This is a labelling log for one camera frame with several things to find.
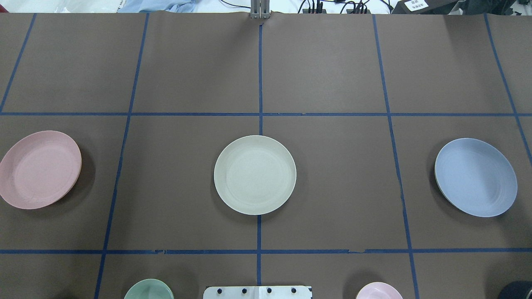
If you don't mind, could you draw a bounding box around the labelled black box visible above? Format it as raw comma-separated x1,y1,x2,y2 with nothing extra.
392,0,458,15

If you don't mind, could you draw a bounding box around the cream plate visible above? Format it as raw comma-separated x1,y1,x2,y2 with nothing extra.
213,135,298,216

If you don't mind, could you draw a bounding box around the blue cloth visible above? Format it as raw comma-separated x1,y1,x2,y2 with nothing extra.
117,0,196,13

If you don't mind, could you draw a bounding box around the green bowl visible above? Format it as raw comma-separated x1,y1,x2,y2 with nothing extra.
124,279,175,299

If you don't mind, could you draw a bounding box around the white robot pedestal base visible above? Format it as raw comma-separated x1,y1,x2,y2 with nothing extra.
203,285,313,299

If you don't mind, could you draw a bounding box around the dark blue pot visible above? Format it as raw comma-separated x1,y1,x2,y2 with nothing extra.
497,281,532,299

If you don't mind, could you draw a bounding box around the aluminium frame post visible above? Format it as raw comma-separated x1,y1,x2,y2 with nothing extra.
250,0,271,19

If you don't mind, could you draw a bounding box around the black power strip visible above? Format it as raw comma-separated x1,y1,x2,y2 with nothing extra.
298,0,371,15

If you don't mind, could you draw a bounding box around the blue plate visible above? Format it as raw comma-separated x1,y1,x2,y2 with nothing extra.
434,138,518,218

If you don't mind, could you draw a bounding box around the pink plate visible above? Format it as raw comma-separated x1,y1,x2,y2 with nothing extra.
0,130,82,210

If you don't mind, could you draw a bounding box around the pink bowl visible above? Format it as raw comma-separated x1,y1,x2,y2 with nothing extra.
355,282,403,299

